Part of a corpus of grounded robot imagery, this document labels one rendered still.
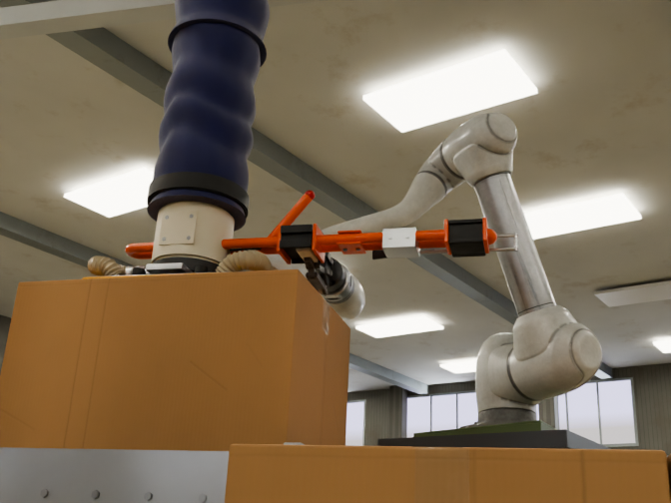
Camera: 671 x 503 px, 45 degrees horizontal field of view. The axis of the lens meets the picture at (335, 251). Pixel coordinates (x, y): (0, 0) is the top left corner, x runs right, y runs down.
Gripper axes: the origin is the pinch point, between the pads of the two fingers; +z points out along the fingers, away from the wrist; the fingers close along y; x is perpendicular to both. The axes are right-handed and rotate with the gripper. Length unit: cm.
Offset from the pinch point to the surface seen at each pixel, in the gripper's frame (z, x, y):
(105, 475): 34, 20, 53
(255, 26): 4, 16, -56
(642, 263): -807, -170, -303
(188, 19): 12, 29, -53
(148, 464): 34, 13, 51
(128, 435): 18, 26, 44
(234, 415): 18.6, 5.5, 40.1
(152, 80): -318, 230, -277
